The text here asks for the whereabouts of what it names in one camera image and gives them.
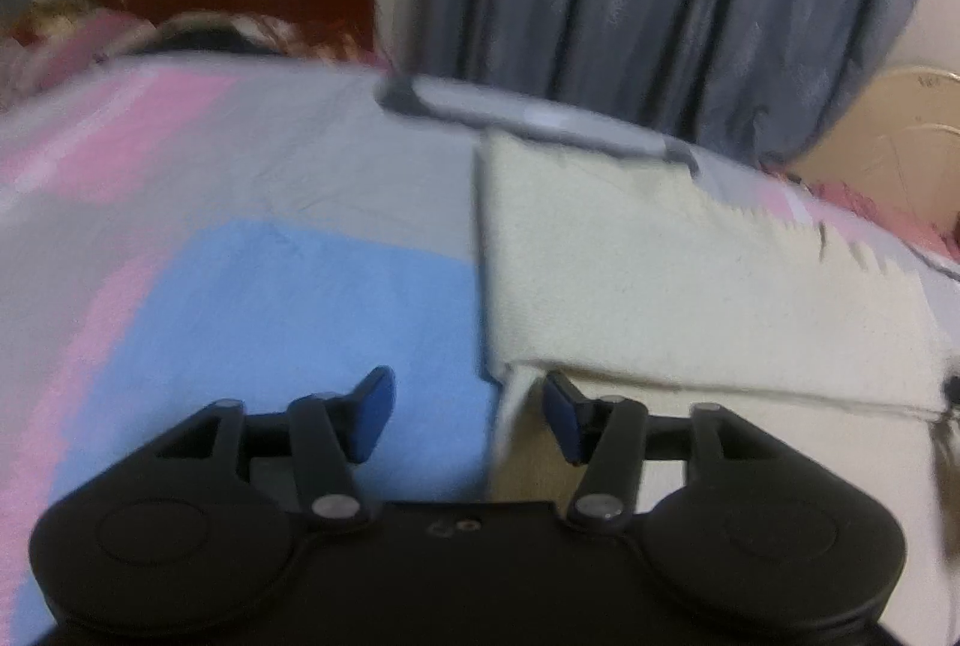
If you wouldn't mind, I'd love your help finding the dark patterned pillow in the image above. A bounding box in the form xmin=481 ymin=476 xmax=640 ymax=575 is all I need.
xmin=139 ymin=12 xmax=387 ymax=71

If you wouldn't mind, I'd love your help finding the pink striped pillow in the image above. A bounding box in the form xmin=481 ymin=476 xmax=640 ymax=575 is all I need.
xmin=0 ymin=0 xmax=155 ymax=107

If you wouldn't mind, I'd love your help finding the cream small garment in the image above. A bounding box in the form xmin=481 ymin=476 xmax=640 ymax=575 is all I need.
xmin=472 ymin=132 xmax=955 ymax=504

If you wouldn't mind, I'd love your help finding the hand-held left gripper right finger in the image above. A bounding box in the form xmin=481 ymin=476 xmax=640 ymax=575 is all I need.
xmin=541 ymin=370 xmax=788 ymax=534

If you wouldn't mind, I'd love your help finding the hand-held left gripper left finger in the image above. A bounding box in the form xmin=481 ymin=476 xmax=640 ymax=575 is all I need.
xmin=150 ymin=367 xmax=396 ymax=534

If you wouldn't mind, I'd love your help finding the pink blue grey printed bedsheet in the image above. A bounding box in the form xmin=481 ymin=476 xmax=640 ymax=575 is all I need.
xmin=0 ymin=53 xmax=960 ymax=587

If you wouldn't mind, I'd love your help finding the cream wooden furniture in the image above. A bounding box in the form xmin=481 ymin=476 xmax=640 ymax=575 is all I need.
xmin=787 ymin=61 xmax=960 ymax=257

